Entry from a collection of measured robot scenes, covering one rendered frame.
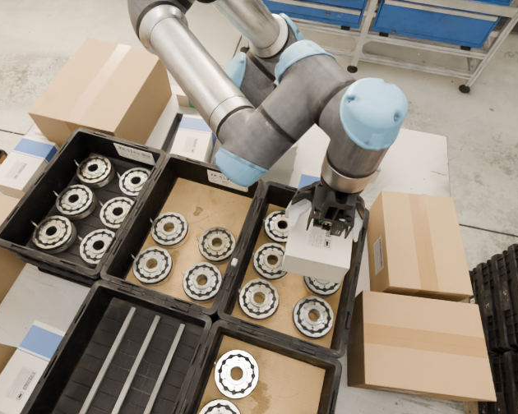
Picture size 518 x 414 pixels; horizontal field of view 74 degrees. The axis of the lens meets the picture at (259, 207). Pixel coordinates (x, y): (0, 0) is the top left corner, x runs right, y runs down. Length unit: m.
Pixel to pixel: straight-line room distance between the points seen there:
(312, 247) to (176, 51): 0.42
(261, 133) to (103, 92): 0.91
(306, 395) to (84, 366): 0.53
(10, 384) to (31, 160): 0.68
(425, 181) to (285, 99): 1.00
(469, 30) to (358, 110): 2.41
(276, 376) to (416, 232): 0.55
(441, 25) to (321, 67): 2.28
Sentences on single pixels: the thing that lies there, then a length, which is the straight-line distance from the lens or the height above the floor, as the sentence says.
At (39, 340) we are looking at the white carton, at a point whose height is 0.79.
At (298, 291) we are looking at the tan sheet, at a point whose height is 0.83.
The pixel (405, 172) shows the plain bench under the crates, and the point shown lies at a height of 0.70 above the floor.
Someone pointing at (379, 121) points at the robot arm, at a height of 1.46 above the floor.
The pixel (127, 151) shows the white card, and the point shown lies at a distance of 1.14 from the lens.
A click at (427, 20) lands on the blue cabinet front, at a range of 2.71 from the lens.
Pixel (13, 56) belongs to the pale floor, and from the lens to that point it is 3.32.
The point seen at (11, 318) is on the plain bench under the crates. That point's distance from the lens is 1.26.
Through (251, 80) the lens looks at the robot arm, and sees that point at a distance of 1.06.
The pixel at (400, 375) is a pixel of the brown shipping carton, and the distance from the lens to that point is 0.95.
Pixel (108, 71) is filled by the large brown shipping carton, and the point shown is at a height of 0.90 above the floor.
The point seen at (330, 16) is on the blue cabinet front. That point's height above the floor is 0.37.
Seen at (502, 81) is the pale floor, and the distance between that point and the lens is 3.32.
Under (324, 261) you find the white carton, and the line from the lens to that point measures 0.66.
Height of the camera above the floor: 1.74
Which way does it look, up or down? 61 degrees down
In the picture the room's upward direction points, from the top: 4 degrees clockwise
